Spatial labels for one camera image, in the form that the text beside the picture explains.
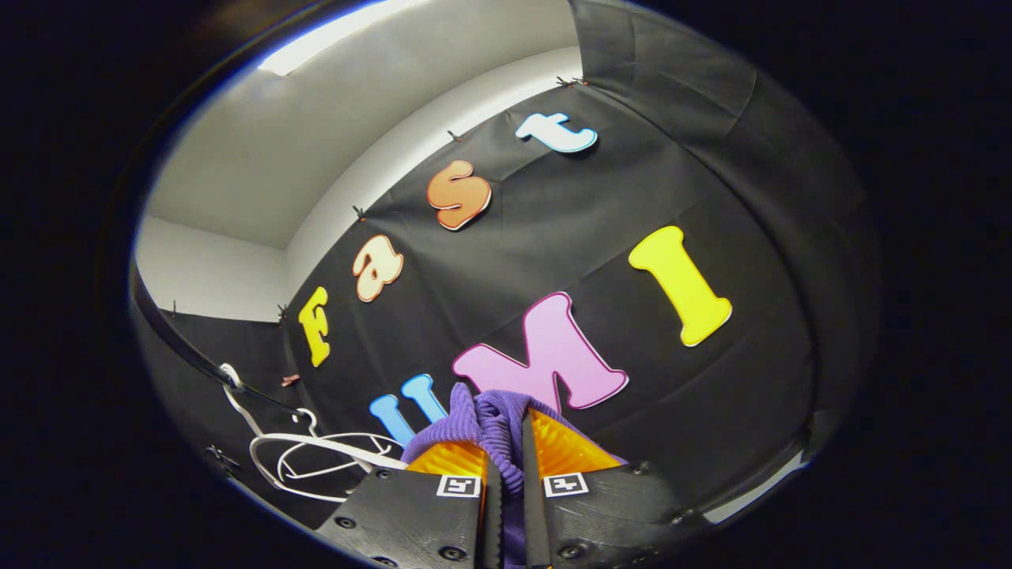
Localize black backdrop cloth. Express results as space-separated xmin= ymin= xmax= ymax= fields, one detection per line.
xmin=130 ymin=0 xmax=882 ymax=532

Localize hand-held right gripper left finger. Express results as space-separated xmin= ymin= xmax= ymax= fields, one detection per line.
xmin=316 ymin=439 xmax=504 ymax=569

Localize purple ribbed jacket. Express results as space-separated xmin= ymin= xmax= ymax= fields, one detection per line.
xmin=401 ymin=383 xmax=629 ymax=569

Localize white hanger with crossbar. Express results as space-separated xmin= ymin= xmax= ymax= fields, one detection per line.
xmin=220 ymin=362 xmax=408 ymax=504

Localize black clothes rail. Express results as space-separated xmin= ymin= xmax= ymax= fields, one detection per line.
xmin=129 ymin=265 xmax=321 ymax=420

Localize white empty hanger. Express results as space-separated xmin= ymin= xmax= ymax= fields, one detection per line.
xmin=277 ymin=407 xmax=406 ymax=483

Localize large ceiling light panel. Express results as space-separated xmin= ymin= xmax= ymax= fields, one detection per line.
xmin=257 ymin=0 xmax=432 ymax=77

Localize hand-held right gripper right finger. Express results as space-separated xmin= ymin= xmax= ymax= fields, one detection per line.
xmin=519 ymin=407 xmax=690 ymax=569

